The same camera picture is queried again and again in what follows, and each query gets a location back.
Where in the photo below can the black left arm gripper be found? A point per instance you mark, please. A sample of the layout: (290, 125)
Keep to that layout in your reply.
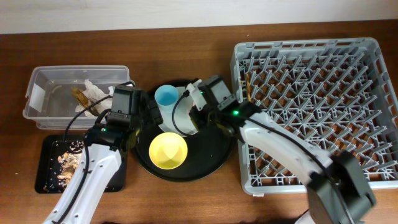
(152, 112)

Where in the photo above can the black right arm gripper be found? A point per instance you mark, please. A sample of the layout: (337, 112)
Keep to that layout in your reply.
(198, 117)

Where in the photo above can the blue cup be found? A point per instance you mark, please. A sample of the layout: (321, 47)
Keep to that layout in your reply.
(166, 97)

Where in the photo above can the white round plate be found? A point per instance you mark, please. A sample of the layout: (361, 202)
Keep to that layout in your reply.
(181, 117)

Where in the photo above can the yellow bowl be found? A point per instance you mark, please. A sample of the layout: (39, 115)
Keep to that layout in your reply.
(168, 151)

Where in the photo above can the white paper napkin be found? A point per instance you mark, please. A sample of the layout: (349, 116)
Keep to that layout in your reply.
(95, 94)

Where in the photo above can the brown wrapper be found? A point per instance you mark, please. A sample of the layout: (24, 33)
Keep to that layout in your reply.
(83, 100)

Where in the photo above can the food scraps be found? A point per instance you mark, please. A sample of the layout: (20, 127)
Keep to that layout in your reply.
(64, 159)

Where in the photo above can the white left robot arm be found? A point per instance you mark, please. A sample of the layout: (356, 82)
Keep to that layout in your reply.
(83, 193)

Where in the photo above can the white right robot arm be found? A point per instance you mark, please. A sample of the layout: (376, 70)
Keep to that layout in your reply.
(337, 189)

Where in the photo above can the clear plastic waste bin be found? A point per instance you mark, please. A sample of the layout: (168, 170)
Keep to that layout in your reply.
(50, 102)

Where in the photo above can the grey plastic dishwasher rack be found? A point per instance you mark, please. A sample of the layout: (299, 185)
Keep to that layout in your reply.
(333, 93)

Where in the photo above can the black rectangular tray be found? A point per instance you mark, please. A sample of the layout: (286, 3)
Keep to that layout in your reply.
(116, 183)

